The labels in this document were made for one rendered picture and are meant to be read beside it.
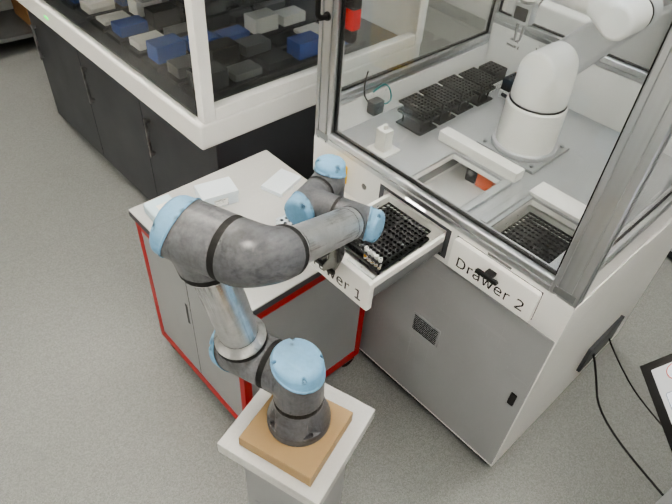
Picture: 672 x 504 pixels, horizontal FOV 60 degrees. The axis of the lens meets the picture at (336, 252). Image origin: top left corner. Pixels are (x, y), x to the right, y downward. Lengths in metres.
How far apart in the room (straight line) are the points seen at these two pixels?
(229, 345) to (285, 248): 0.37
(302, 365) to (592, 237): 0.74
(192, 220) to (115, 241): 2.17
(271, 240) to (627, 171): 0.79
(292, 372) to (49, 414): 1.47
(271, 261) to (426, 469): 1.52
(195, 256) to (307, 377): 0.41
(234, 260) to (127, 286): 1.98
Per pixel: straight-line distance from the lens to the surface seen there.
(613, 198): 1.42
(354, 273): 1.57
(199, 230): 0.95
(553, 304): 1.65
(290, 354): 1.26
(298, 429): 1.36
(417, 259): 1.71
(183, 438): 2.36
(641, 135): 1.34
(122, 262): 3.00
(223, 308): 1.13
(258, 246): 0.92
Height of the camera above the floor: 2.05
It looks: 44 degrees down
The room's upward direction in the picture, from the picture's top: 5 degrees clockwise
